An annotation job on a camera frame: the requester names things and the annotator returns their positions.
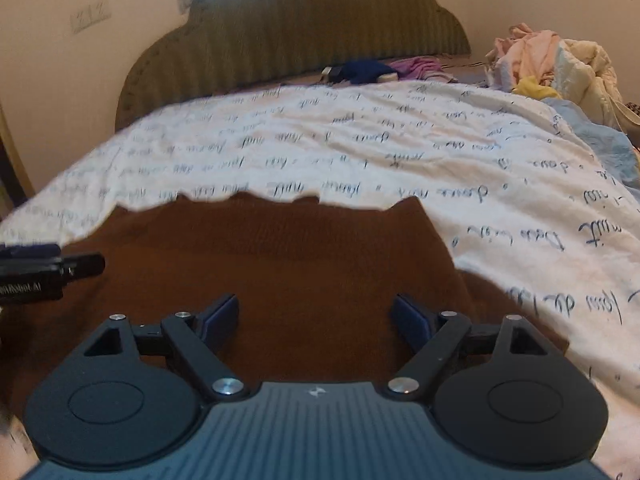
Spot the olive green scalloped headboard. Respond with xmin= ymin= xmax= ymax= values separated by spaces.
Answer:
xmin=115 ymin=0 xmax=471 ymax=130

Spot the yellow cloth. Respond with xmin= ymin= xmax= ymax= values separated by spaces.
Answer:
xmin=512 ymin=76 xmax=562 ymax=101

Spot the pink and cream clothes pile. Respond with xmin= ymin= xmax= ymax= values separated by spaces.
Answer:
xmin=485 ymin=23 xmax=639 ymax=143

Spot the purple garment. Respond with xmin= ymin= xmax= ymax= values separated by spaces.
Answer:
xmin=387 ymin=56 xmax=457 ymax=84

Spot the light blue cloth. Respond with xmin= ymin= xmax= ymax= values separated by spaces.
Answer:
xmin=542 ymin=98 xmax=640 ymax=200

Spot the white wall socket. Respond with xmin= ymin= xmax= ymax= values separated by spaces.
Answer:
xmin=70 ymin=0 xmax=112 ymax=34

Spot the dark blue garment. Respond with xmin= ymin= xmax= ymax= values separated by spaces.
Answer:
xmin=320 ymin=60 xmax=399 ymax=84

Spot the brown knit garment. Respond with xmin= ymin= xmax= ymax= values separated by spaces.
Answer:
xmin=0 ymin=192 xmax=572 ymax=421

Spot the white script-print duvet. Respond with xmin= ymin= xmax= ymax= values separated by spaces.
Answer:
xmin=1 ymin=81 xmax=639 ymax=479

